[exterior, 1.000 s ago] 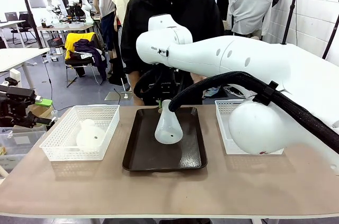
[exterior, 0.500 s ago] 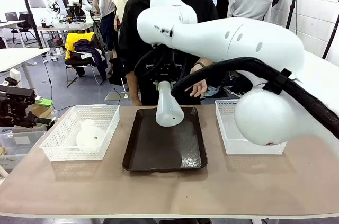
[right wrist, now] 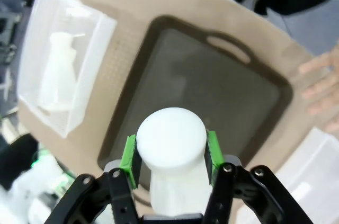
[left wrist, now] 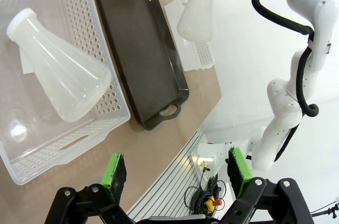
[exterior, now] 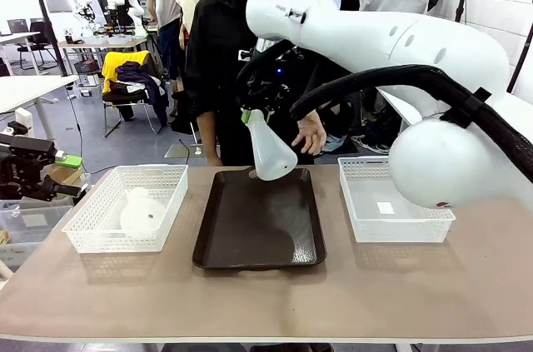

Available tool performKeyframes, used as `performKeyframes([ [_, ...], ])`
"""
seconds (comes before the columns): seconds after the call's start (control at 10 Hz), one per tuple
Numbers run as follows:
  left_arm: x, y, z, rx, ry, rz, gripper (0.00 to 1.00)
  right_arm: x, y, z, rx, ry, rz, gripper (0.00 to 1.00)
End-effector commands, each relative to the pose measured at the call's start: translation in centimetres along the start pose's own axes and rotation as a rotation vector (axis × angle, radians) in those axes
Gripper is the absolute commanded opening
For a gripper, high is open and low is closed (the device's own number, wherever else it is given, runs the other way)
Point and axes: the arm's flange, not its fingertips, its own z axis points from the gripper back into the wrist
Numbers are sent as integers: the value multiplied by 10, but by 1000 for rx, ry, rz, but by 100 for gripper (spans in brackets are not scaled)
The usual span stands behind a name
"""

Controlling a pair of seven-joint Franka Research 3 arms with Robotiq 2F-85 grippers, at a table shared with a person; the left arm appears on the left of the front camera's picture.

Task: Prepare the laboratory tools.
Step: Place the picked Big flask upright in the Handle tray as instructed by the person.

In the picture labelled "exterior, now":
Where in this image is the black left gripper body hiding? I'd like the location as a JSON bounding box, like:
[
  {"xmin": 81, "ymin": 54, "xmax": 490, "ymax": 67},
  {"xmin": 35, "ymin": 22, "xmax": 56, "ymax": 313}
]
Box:
[{"xmin": 0, "ymin": 147, "xmax": 27, "ymax": 201}]

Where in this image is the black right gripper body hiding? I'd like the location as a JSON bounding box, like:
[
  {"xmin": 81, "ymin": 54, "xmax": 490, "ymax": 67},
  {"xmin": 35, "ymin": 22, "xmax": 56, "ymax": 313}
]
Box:
[{"xmin": 237, "ymin": 72, "xmax": 292, "ymax": 121}]

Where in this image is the translucent white conical flask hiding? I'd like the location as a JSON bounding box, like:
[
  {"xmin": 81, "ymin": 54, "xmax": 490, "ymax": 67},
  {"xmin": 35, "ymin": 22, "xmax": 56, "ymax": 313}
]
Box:
[
  {"xmin": 119, "ymin": 186, "xmax": 167, "ymax": 234},
  {"xmin": 245, "ymin": 108, "xmax": 299, "ymax": 182}
]

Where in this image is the person's right forearm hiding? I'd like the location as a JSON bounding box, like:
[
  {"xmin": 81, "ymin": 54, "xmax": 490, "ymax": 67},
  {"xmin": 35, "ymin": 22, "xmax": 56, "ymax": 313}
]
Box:
[{"xmin": 196, "ymin": 112, "xmax": 222, "ymax": 160}]

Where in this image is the person's left hand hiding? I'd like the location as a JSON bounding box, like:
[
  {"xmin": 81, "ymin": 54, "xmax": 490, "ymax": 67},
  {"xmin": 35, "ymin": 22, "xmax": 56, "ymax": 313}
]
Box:
[{"xmin": 291, "ymin": 112, "xmax": 328, "ymax": 156}]

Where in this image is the tan cardboard box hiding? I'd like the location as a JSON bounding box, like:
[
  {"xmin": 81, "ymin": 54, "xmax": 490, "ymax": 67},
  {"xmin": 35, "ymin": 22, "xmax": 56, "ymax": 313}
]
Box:
[{"xmin": 43, "ymin": 162, "xmax": 87, "ymax": 187}]

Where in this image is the small white box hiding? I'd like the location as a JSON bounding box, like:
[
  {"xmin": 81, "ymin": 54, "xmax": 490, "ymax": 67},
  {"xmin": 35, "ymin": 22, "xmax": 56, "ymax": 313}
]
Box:
[{"xmin": 14, "ymin": 107, "xmax": 35, "ymax": 129}]

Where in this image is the clear plastic storage bin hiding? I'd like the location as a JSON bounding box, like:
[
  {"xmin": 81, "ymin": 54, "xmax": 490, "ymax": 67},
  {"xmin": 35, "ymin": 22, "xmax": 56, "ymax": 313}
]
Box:
[{"xmin": 0, "ymin": 197, "xmax": 77, "ymax": 272}]

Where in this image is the person in black shirt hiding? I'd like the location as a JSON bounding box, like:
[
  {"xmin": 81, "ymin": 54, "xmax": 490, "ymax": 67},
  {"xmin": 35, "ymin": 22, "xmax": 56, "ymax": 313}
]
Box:
[{"xmin": 185, "ymin": 0, "xmax": 351, "ymax": 166}]

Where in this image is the white perforated plastic basket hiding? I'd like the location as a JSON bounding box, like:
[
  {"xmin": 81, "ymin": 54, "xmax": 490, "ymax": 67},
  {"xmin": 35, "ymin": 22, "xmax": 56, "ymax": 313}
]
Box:
[
  {"xmin": 62, "ymin": 163, "xmax": 189, "ymax": 255},
  {"xmin": 336, "ymin": 156, "xmax": 456, "ymax": 244}
]

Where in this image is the red and black toolbox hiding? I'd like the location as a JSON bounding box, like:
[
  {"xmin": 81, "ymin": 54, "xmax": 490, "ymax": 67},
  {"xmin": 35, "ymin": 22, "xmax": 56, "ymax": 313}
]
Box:
[{"xmin": 73, "ymin": 58, "xmax": 100, "ymax": 75}]

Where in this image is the dark purple garment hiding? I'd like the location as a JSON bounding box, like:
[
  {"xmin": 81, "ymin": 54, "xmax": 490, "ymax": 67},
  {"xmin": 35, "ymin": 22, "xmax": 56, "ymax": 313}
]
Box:
[{"xmin": 115, "ymin": 61, "xmax": 170, "ymax": 126}]

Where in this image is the metal chair with clothes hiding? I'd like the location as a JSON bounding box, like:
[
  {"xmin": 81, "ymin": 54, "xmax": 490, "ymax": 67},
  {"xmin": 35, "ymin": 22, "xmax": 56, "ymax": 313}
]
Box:
[{"xmin": 102, "ymin": 50, "xmax": 170, "ymax": 136}]

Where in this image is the black office chair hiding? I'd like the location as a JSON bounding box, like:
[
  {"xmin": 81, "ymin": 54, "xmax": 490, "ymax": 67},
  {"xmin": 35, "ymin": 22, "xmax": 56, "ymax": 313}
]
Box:
[{"xmin": 7, "ymin": 17, "xmax": 57, "ymax": 71}]

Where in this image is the yellow garment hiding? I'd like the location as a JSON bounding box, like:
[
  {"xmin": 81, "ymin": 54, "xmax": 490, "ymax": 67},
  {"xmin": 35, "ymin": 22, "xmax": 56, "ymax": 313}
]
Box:
[{"xmin": 102, "ymin": 51, "xmax": 151, "ymax": 95}]

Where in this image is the dark brown plastic tray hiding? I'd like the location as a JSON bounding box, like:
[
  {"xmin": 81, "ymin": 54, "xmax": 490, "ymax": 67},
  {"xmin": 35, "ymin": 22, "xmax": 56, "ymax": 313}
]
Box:
[{"xmin": 192, "ymin": 166, "xmax": 327, "ymax": 272}]

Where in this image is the beige background work table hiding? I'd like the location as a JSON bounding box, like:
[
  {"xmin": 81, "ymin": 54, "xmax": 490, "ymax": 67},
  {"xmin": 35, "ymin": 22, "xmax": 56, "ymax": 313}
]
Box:
[{"xmin": 56, "ymin": 33, "xmax": 150, "ymax": 67}]

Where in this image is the white table with black legs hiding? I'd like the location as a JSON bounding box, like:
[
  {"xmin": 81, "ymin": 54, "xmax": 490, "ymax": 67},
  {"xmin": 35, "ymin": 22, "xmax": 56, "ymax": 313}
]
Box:
[{"xmin": 374, "ymin": 87, "xmax": 426, "ymax": 126}]

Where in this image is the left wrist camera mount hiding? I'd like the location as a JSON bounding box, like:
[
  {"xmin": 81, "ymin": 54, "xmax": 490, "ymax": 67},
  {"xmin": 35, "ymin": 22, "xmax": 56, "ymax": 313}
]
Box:
[{"xmin": 0, "ymin": 121, "xmax": 31, "ymax": 137}]

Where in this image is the black right arm cable sleeve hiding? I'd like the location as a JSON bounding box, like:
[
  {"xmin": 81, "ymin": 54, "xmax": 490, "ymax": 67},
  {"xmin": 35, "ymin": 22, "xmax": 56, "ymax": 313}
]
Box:
[{"xmin": 235, "ymin": 38, "xmax": 533, "ymax": 186}]

